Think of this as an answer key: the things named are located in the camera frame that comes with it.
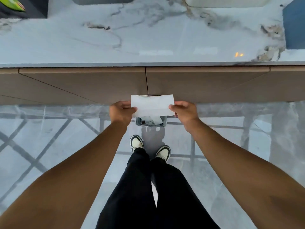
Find person's right hand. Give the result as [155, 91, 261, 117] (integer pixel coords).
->
[168, 101, 202, 132]

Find black and white left shoe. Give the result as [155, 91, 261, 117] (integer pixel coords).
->
[130, 135, 144, 153]

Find brown cabinet door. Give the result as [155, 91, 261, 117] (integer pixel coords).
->
[0, 69, 96, 106]
[146, 66, 270, 104]
[203, 66, 305, 104]
[19, 67, 149, 105]

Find metal trash bin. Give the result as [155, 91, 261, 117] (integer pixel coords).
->
[135, 115, 168, 128]

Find green packet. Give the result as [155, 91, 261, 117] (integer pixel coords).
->
[0, 0, 26, 12]

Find black and white right shoe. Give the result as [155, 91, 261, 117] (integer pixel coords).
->
[155, 145, 171, 162]

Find grey tray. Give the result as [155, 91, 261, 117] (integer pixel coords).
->
[71, 0, 136, 5]

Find crumpled paper waste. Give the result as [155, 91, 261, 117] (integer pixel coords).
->
[139, 116, 164, 126]

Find person's left hand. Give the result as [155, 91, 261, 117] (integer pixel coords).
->
[109, 101, 138, 127]

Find person's left forearm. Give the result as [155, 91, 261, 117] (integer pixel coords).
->
[0, 120, 129, 229]

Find blue box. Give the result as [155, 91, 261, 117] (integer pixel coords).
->
[283, 0, 305, 50]

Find white tray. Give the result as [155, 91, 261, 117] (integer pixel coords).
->
[185, 0, 272, 8]

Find dark grey box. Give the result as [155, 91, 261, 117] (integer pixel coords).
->
[0, 0, 49, 19]

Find person's right forearm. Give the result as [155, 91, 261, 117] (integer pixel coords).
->
[188, 119, 305, 229]

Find white paper sheet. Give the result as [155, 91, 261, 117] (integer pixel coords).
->
[131, 94, 175, 118]

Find black and white shoe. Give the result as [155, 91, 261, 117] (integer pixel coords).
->
[130, 135, 144, 153]
[155, 145, 171, 162]

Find black trousers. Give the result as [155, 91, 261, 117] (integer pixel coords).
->
[95, 148, 221, 229]

